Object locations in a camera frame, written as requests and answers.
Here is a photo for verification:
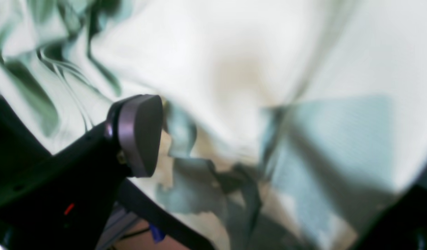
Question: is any white right gripper fixed finger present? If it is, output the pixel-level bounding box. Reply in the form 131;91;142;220
0;94;164;250

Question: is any light green T-shirt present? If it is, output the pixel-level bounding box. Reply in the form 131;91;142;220
0;0;427;250

